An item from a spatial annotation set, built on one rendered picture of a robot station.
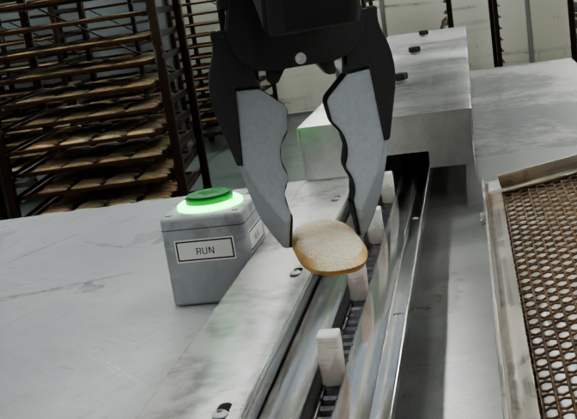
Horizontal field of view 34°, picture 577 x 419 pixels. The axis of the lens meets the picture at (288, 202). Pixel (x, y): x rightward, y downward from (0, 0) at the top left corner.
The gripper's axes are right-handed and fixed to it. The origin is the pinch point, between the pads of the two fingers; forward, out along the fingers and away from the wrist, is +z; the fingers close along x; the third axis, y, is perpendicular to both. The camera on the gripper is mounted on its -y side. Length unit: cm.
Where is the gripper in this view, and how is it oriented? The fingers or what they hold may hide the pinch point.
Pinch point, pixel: (323, 221)
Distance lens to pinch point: 51.6
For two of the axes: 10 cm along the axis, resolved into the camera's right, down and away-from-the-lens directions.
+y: -1.2, -2.0, 9.7
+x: -9.8, 1.8, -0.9
